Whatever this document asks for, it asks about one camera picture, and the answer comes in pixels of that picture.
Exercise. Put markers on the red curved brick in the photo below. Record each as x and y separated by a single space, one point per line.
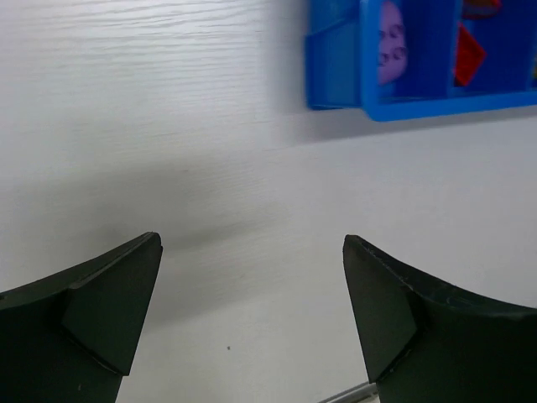
469 57

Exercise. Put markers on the aluminium front rail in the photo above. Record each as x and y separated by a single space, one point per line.
360 393

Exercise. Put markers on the red flower brick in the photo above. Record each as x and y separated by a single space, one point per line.
479 9

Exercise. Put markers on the light purple square brick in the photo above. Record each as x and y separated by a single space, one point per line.
392 50

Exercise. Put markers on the blue divided plastic bin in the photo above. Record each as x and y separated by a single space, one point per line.
341 59

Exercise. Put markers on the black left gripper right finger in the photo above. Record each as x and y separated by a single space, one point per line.
426 340

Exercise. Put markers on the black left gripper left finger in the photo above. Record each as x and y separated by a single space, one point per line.
72 336

